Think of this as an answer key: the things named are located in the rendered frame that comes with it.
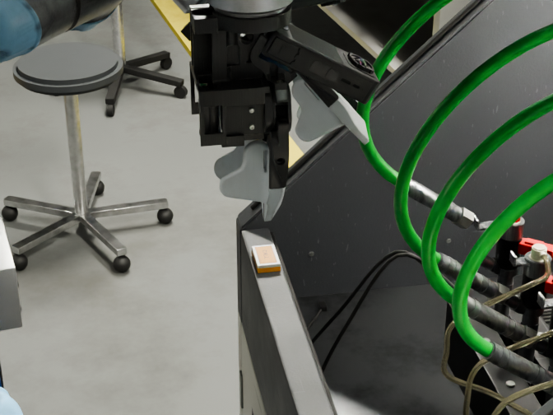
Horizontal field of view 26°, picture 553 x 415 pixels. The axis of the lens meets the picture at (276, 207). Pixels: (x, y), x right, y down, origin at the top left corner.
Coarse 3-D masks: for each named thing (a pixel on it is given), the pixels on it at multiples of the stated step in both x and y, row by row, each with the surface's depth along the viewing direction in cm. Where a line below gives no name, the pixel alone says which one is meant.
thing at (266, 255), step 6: (264, 246) 157; (270, 246) 157; (252, 252) 157; (258, 252) 156; (264, 252) 156; (270, 252) 156; (258, 258) 155; (264, 258) 155; (270, 258) 155; (258, 270) 154; (264, 270) 154; (270, 270) 154; (276, 270) 154
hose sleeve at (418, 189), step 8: (416, 184) 128; (408, 192) 128; (416, 192) 129; (424, 192) 129; (432, 192) 130; (416, 200) 129; (424, 200) 129; (432, 200) 129; (448, 208) 130; (456, 208) 131; (448, 216) 131; (456, 216) 131
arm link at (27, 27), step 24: (0, 0) 110; (24, 0) 112; (48, 0) 114; (72, 0) 117; (0, 24) 110; (24, 24) 112; (48, 24) 115; (72, 24) 119; (0, 48) 111; (24, 48) 113
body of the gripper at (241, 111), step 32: (192, 32) 105; (224, 32) 102; (256, 32) 100; (192, 64) 106; (224, 64) 103; (256, 64) 104; (192, 96) 109; (224, 96) 103; (256, 96) 103; (288, 96) 104; (224, 128) 104; (256, 128) 105
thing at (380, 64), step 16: (432, 0) 119; (448, 0) 119; (416, 16) 119; (400, 32) 120; (384, 48) 121; (400, 48) 120; (384, 64) 121; (368, 112) 123; (368, 128) 124; (368, 144) 125; (368, 160) 126; (384, 176) 127
